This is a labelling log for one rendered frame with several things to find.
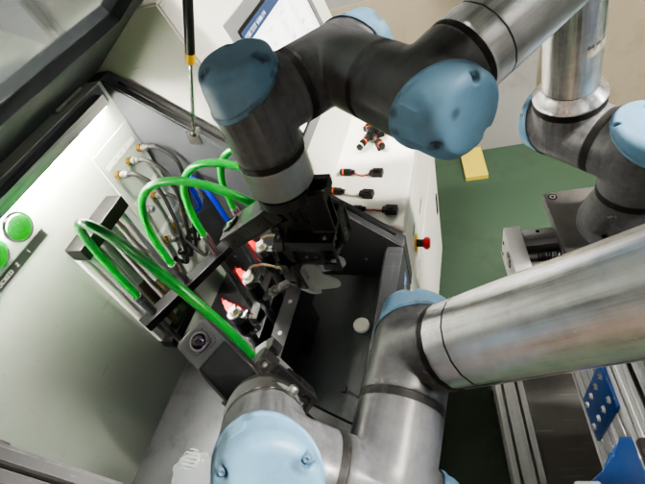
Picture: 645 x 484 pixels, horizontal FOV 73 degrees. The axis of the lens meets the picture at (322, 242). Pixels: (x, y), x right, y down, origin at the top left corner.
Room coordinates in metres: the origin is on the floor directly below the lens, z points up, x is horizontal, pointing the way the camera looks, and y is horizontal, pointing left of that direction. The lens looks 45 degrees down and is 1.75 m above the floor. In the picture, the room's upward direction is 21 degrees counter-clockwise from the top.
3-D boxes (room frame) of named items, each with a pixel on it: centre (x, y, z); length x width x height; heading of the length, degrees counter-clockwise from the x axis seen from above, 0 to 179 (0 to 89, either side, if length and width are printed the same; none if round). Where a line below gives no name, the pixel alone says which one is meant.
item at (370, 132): (1.10, -0.28, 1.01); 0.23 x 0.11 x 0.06; 151
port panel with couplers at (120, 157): (0.87, 0.32, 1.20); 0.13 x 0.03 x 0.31; 151
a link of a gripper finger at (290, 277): (0.40, 0.04, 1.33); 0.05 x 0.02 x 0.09; 151
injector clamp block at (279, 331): (0.63, 0.14, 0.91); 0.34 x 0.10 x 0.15; 151
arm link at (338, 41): (0.42, -0.08, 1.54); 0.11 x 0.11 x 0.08; 19
